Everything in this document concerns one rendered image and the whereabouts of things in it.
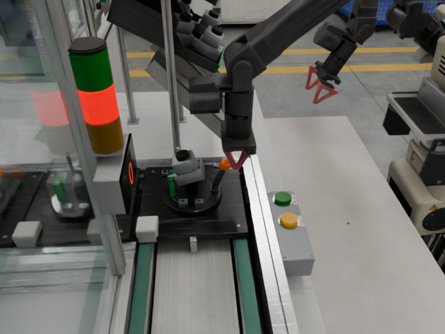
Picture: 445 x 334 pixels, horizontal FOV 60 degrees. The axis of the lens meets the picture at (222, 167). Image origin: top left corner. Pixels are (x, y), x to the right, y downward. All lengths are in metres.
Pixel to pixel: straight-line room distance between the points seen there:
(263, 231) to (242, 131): 0.23
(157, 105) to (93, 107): 0.98
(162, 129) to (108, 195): 0.80
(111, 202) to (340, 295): 0.55
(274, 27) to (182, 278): 0.52
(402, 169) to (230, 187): 0.66
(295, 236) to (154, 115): 0.79
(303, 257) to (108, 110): 0.49
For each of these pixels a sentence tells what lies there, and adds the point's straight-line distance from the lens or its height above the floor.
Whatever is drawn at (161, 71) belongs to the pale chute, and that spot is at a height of 1.18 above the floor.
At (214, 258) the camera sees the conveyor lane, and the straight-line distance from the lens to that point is 0.87.
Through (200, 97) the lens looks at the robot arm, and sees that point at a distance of 0.74.
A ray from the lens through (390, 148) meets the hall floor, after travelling 3.00.
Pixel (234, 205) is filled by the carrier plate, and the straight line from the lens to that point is 0.90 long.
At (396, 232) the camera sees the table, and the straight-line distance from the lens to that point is 1.09.
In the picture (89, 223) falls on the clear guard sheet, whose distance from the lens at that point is 0.61.
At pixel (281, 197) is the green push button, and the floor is 0.97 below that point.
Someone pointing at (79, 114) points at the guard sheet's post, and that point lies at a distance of 0.57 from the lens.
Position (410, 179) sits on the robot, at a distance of 1.37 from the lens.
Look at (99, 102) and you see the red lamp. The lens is 0.54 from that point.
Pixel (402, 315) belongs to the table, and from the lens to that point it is 0.94.
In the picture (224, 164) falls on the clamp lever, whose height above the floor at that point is 1.07.
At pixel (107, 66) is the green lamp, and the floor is 1.39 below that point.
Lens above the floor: 1.60
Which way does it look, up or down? 39 degrees down
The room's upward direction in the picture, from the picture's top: 1 degrees clockwise
